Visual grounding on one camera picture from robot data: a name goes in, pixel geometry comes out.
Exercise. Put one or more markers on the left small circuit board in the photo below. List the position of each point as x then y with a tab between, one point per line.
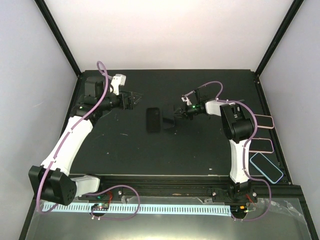
100	207

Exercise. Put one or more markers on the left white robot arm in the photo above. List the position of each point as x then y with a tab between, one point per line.
50	181

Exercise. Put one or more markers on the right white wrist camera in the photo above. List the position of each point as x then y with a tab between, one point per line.
186	100

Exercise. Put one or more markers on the black phone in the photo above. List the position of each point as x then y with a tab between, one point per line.
153	120

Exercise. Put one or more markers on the black phone case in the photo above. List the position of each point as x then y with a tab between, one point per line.
168	118

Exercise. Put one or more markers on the right black frame post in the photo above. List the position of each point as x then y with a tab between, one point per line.
282	29

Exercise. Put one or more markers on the small circuit board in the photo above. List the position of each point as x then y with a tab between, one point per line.
240	208
100	207

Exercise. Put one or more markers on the white slotted cable duct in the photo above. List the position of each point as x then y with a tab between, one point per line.
151	209

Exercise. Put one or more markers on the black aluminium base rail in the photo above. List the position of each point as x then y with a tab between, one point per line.
219	188

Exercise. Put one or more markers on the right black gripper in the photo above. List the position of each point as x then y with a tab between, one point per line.
185	111

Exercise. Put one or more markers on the pink cased phone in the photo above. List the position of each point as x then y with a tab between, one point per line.
265	121
261	145

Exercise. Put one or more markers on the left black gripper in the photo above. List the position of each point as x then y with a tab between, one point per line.
129	105

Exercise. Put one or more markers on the black frame post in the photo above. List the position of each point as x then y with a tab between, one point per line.
48	17
282	29

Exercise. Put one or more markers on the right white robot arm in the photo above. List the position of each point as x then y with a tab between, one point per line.
239	127

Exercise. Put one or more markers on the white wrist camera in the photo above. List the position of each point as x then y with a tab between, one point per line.
117	81
186	100

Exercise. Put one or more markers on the left black frame post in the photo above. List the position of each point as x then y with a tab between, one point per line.
48	17

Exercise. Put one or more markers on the right small circuit board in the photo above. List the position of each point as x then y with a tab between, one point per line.
240	208

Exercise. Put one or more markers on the far pink cased phone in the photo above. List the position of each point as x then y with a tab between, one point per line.
265	121

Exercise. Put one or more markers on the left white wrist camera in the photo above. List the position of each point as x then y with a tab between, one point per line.
117	81

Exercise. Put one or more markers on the middle pink cased phone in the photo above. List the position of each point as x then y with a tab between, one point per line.
261	145

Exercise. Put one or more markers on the blue cased phone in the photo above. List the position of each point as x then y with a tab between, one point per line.
269	170

